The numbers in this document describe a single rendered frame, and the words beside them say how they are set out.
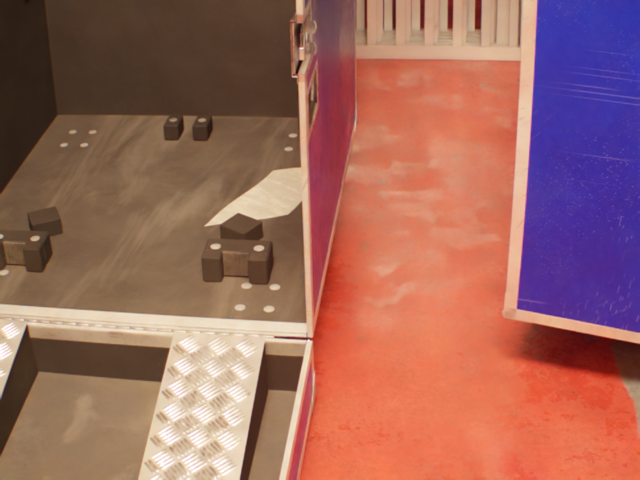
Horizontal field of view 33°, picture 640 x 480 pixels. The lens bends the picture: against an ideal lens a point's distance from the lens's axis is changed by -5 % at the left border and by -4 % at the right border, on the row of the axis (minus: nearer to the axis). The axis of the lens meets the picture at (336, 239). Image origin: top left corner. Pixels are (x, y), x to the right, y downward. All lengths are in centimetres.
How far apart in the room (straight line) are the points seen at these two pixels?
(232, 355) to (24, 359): 46
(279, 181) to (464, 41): 140
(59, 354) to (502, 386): 94
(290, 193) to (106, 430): 80
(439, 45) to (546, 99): 191
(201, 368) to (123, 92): 118
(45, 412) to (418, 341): 84
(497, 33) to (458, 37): 15
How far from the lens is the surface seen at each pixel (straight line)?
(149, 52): 307
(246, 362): 216
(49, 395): 236
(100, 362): 235
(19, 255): 250
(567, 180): 209
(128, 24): 305
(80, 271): 246
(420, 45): 392
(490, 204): 301
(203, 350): 219
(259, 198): 267
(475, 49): 393
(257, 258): 232
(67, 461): 219
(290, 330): 222
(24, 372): 234
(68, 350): 236
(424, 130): 340
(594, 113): 203
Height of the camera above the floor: 148
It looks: 31 degrees down
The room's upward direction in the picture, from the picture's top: 1 degrees counter-clockwise
